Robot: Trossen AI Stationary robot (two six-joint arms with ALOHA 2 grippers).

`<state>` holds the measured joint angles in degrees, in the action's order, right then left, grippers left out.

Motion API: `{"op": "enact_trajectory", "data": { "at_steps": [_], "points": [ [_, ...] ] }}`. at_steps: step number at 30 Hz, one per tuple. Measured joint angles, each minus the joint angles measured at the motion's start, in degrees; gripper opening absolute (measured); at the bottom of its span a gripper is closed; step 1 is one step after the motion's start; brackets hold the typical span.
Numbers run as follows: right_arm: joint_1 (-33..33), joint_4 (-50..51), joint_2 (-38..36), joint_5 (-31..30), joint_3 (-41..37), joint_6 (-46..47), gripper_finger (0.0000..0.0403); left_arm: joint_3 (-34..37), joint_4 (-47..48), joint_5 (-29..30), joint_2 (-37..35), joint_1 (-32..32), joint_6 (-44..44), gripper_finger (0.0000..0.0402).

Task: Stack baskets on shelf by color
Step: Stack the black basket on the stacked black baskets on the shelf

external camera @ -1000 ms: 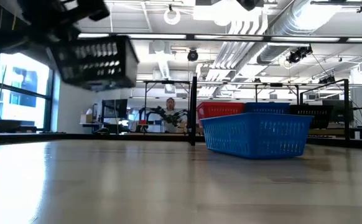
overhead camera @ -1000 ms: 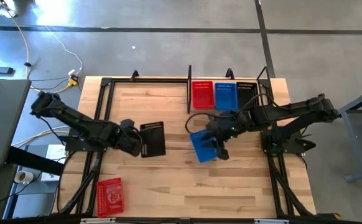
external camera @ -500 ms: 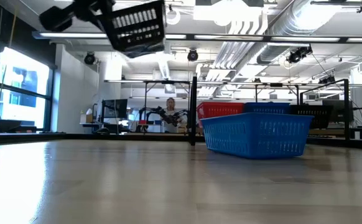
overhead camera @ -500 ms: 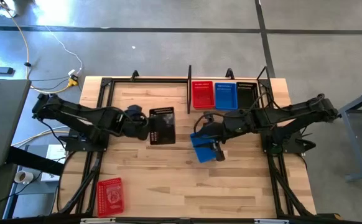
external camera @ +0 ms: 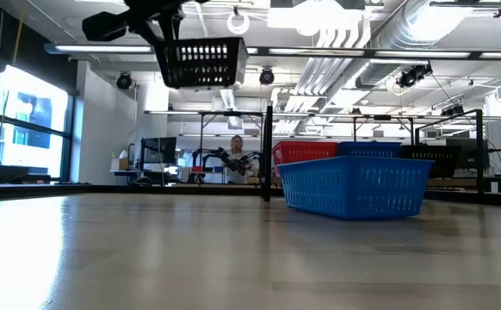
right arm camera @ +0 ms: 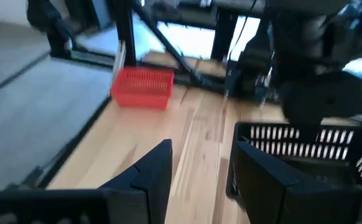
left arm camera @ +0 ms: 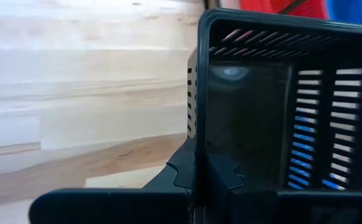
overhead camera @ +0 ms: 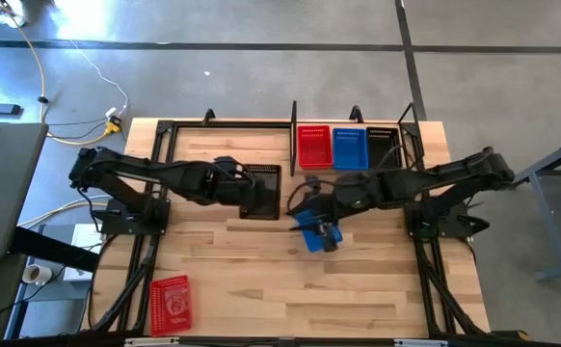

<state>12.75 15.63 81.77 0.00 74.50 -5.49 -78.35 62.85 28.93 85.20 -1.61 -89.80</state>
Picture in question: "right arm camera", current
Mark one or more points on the black aluminium rig frame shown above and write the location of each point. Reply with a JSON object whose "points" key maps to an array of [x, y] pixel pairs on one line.
{"points": [[126, 31]]}

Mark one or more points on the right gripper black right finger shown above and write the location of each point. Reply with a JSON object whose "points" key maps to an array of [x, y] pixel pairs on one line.
{"points": [[308, 205]]}

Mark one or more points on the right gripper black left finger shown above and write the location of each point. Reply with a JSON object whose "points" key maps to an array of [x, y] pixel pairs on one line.
{"points": [[75, 207]]}

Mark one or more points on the black plastic basket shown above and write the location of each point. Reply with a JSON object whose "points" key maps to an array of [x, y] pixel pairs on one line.
{"points": [[324, 169]]}

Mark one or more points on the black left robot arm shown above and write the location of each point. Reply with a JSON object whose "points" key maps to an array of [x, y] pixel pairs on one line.
{"points": [[324, 96]]}

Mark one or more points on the red basket with printed label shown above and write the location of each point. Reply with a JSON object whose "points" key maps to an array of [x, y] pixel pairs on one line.
{"points": [[142, 90]]}

